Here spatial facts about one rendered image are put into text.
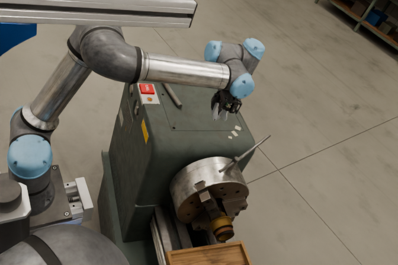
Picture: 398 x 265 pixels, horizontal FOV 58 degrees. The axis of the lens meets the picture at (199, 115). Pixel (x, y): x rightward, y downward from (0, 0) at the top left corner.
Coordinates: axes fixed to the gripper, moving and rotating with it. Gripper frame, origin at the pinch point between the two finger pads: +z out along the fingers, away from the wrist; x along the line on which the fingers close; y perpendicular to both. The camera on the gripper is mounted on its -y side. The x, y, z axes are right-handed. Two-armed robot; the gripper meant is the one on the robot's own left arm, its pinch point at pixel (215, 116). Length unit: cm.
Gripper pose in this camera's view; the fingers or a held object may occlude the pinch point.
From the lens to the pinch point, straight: 140.0
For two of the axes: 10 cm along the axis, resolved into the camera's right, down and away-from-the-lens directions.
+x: 9.2, 1.4, 3.6
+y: 1.7, 6.9, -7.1
